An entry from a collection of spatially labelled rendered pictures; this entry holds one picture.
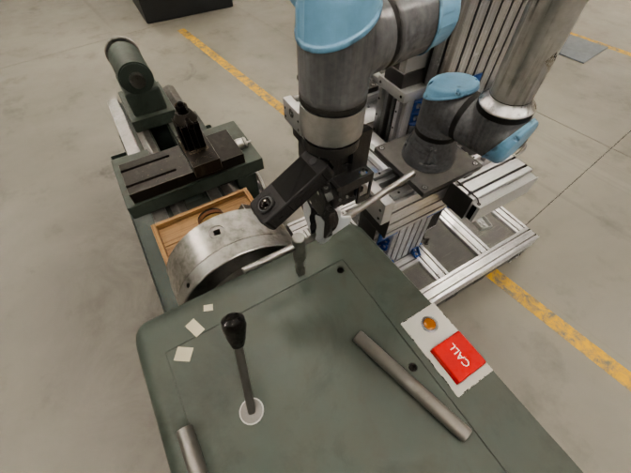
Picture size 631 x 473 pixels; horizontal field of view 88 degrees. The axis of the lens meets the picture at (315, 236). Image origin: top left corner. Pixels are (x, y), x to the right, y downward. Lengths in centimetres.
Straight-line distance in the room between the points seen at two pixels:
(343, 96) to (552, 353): 206
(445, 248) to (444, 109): 128
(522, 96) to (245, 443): 78
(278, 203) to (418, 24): 24
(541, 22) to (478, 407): 63
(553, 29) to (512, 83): 10
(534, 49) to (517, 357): 168
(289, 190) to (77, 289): 215
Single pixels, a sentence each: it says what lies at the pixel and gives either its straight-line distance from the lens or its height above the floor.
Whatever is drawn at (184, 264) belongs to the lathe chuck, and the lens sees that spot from 74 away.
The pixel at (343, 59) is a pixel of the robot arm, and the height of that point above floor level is 165.
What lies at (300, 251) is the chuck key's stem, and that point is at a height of 134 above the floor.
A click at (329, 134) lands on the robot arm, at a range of 37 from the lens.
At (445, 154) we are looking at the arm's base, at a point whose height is 122.
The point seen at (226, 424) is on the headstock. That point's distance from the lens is 55.
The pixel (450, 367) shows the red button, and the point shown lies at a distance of 58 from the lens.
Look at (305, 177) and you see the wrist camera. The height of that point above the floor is 151.
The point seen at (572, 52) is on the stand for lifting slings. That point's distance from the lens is 527.
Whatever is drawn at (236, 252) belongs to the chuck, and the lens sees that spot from 68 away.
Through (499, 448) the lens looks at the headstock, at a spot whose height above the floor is 125.
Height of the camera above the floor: 179
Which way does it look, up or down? 54 degrees down
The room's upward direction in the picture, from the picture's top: straight up
